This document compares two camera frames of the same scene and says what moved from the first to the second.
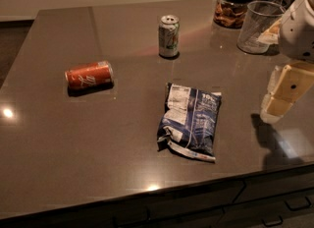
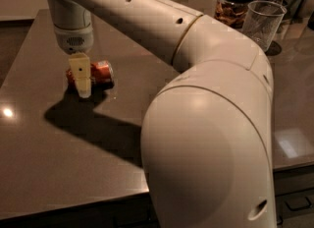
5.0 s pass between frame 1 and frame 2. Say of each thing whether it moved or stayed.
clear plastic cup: stayed
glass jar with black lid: stayed
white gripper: moved
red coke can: stayed
